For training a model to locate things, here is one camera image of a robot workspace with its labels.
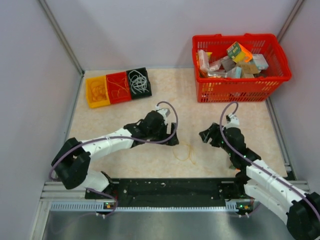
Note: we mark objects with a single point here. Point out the light blue box in basket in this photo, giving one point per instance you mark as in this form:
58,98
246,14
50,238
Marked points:
260,62

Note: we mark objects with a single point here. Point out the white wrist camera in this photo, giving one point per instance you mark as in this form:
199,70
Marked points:
232,121
165,112

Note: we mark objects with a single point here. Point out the yellow plastic bin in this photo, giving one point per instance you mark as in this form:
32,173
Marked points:
96,92

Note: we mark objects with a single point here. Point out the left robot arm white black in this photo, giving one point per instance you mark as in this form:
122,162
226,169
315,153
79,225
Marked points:
72,162

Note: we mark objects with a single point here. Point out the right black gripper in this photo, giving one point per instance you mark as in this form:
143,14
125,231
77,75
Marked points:
213,132

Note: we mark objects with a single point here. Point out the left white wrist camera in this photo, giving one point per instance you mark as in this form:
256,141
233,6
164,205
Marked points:
165,112

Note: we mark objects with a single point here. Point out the black plastic bin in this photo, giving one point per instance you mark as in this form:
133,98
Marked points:
139,83

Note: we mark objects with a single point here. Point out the green yellow carton in basket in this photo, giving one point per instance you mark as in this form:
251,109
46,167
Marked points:
239,53

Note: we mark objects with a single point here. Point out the red plastic bin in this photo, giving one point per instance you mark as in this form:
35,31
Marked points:
118,88

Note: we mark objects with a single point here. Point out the red shopping basket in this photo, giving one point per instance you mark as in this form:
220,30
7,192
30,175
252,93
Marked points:
217,90

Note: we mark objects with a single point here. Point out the green orange carton on table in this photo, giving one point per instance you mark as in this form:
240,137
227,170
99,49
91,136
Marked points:
234,167

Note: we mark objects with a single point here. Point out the pink white packet in basket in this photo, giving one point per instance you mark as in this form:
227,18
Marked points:
203,61

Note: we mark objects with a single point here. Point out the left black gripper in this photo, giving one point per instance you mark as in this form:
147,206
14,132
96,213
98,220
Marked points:
164,128

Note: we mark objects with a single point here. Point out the grey slotted cable duct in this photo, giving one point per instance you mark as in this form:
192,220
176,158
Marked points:
102,207

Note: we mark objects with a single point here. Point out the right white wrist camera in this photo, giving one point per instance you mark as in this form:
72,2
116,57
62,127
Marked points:
232,121

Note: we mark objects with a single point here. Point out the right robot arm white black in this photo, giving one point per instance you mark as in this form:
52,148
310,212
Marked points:
299,210

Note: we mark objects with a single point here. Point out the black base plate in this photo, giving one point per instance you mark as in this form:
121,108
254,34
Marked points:
178,192

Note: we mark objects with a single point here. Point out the brown cardboard box in basket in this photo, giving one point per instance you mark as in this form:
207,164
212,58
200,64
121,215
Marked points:
248,69

